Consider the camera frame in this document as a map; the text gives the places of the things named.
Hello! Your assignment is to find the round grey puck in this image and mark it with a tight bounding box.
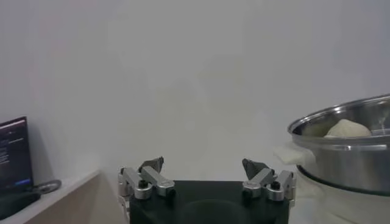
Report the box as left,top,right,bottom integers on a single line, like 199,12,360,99
33,179,62,195

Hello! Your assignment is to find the white steamed baozi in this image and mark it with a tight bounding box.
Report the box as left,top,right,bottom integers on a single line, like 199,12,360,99
323,118,372,138

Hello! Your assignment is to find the cream electric cooker pot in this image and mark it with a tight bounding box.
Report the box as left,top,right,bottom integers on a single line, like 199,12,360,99
273,142,390,224

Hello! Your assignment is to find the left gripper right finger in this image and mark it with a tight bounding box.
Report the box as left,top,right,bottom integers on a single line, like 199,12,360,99
242,158,297,202

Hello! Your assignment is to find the white rounded side desk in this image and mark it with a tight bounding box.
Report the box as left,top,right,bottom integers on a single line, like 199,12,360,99
0,169,122,224

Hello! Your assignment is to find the black laptop screen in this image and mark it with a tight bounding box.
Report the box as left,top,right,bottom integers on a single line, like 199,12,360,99
0,116,34,192

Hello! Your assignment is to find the perforated steel steamer basket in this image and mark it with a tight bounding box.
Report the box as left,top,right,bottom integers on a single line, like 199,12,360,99
288,94,390,195

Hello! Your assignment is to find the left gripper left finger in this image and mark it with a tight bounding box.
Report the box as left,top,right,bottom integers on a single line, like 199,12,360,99
118,156,176,201

